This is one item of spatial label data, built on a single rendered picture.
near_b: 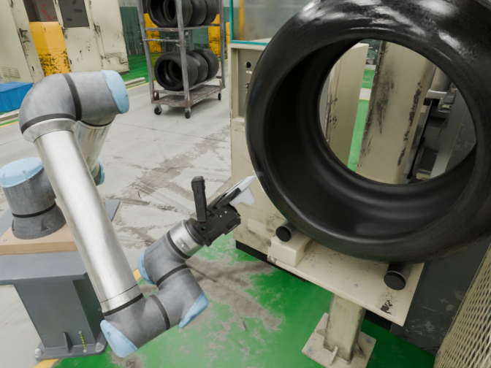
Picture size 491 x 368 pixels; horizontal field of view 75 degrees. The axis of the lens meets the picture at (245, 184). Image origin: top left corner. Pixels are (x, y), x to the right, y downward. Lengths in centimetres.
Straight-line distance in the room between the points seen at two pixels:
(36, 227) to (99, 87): 73
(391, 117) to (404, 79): 11
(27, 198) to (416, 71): 134
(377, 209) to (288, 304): 103
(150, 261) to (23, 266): 68
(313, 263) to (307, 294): 102
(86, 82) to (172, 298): 56
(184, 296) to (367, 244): 43
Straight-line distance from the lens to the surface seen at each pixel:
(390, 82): 100
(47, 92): 86
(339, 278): 90
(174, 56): 470
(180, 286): 82
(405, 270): 80
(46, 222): 146
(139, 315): 78
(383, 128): 103
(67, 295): 161
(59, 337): 184
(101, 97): 89
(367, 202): 99
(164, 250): 83
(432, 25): 59
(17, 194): 141
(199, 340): 174
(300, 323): 181
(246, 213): 192
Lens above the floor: 143
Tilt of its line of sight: 29 degrees down
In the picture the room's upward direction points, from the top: straight up
